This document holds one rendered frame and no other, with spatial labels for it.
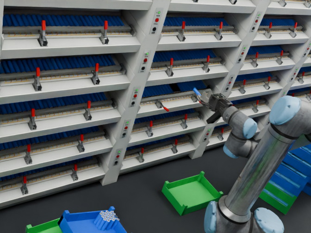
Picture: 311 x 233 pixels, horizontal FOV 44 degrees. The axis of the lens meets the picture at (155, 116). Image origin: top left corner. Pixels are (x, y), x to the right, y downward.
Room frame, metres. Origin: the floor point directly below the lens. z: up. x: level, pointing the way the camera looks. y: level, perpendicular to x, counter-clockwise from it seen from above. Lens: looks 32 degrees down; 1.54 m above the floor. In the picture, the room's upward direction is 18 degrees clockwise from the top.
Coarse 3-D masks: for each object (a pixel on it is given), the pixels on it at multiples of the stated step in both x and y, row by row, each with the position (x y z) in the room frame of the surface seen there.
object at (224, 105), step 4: (212, 96) 1.78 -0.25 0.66; (216, 96) 1.78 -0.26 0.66; (220, 96) 1.80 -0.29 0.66; (224, 96) 1.81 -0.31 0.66; (212, 100) 1.78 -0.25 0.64; (216, 100) 1.76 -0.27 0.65; (220, 100) 1.77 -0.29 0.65; (224, 100) 1.76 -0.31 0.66; (228, 100) 1.77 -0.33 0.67; (212, 104) 1.77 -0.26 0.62; (216, 104) 1.75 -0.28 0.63; (220, 104) 1.75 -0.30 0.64; (224, 104) 1.74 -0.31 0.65; (228, 104) 1.72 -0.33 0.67; (232, 104) 1.75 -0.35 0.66; (212, 108) 1.76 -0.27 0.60; (216, 108) 1.76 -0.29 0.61; (220, 108) 1.75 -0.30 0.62; (224, 108) 1.72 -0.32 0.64
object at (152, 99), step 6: (198, 90) 2.05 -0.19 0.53; (204, 90) 2.08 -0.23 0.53; (210, 90) 2.11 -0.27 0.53; (156, 96) 1.82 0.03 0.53; (162, 96) 1.84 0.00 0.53; (168, 96) 1.87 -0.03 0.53; (174, 96) 1.90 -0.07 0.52; (180, 96) 1.94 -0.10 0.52; (186, 96) 1.96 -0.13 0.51; (144, 102) 1.75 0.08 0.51; (162, 102) 1.82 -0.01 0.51
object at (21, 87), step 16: (0, 64) 1.28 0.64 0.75; (16, 64) 1.32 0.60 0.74; (32, 64) 1.37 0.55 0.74; (48, 64) 1.42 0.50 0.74; (64, 64) 1.46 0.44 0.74; (80, 64) 1.51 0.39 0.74; (96, 64) 1.48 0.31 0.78; (112, 64) 1.62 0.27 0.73; (0, 80) 1.23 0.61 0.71; (16, 80) 1.26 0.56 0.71; (32, 80) 1.31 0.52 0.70; (48, 80) 1.34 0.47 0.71; (64, 80) 1.40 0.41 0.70; (80, 80) 1.44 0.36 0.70; (96, 80) 1.49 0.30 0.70; (112, 80) 1.54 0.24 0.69; (128, 80) 1.60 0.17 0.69; (0, 96) 1.16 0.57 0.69; (16, 96) 1.21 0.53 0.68; (32, 96) 1.26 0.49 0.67; (48, 96) 1.31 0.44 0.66; (64, 96) 1.37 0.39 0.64
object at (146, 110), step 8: (208, 80) 2.17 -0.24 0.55; (208, 88) 2.14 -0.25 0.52; (216, 88) 2.12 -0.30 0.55; (144, 104) 1.75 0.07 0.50; (152, 104) 1.78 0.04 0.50; (168, 104) 1.84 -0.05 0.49; (176, 104) 1.87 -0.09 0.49; (184, 104) 1.91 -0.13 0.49; (192, 104) 1.95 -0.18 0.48; (200, 104) 2.01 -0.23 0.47; (144, 112) 1.70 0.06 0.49; (152, 112) 1.74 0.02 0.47; (160, 112) 1.79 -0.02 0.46
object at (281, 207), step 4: (264, 192) 1.93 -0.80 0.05; (260, 196) 1.94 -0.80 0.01; (264, 196) 1.93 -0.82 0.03; (268, 196) 1.92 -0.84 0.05; (264, 200) 1.92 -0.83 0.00; (268, 200) 1.91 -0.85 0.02; (272, 200) 1.90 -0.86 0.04; (276, 200) 1.89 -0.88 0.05; (272, 204) 1.90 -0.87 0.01; (276, 204) 1.89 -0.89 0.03; (280, 204) 1.88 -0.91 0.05; (288, 204) 1.86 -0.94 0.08; (276, 208) 1.88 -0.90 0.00; (280, 208) 1.87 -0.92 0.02; (284, 208) 1.86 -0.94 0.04; (288, 208) 1.85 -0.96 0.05; (284, 212) 1.86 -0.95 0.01
